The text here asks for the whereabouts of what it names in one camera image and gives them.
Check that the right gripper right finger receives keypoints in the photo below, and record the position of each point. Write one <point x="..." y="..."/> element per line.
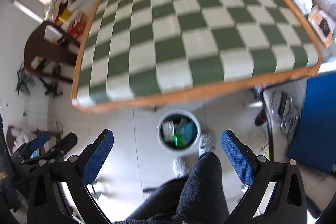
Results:
<point x="275" y="191"/>

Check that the red yellow snack box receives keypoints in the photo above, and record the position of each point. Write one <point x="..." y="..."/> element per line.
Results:
<point x="77" y="25"/>

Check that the silver foil blister pack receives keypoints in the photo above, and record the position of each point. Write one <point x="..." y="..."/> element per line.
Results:
<point x="168" y="131"/>

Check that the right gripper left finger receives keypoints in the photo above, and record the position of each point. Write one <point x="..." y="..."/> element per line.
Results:
<point x="77" y="172"/>

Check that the black exercise bike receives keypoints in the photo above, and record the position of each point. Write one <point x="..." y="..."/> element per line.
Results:
<point x="24" y="82"/>

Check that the red black flip-flop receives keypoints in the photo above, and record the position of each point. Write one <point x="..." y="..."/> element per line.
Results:
<point x="261" y="118"/>

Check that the blue paper envelope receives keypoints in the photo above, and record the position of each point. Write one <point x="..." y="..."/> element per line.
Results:
<point x="190" y="132"/>

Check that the white plastic shopping bag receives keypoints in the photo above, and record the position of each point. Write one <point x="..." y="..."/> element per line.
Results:
<point x="260" y="144"/>

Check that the green white checkered tablecloth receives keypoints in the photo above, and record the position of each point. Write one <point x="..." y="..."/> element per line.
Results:
<point x="147" y="53"/>

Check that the dark wooden chair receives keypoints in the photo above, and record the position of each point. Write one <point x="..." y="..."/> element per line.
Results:
<point x="38" y="46"/>

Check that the left grey fuzzy slipper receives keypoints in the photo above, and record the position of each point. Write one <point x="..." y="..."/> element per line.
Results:
<point x="180" y="167"/>

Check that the person's dark fleece legs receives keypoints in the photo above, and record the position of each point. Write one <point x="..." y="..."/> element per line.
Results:
<point x="195" y="198"/>

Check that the green white medicine box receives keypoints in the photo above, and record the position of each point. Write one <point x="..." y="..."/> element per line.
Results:
<point x="179" y="140"/>

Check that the grey fuzzy slipper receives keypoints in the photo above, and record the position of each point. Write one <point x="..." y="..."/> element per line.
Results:
<point x="206" y="144"/>
<point x="180" y="167"/>

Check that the right grey fuzzy slipper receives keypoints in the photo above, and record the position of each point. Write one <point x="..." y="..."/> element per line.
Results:
<point x="206" y="144"/>

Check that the white round trash bin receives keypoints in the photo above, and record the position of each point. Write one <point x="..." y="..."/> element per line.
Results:
<point x="179" y="117"/>

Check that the orange snack package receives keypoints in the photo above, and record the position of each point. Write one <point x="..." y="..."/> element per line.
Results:
<point x="322" y="25"/>

